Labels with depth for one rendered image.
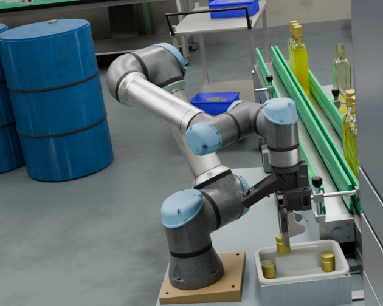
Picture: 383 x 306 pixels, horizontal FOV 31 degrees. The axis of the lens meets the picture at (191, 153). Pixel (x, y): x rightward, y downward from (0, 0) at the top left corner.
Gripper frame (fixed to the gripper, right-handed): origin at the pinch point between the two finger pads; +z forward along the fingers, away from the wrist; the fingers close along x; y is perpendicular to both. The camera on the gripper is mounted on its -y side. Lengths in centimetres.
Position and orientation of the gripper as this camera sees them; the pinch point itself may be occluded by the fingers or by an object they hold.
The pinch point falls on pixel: (282, 238)
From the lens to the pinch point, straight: 175.9
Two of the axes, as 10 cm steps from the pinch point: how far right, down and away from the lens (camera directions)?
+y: 9.9, -1.2, -0.4
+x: 0.0, -3.5, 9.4
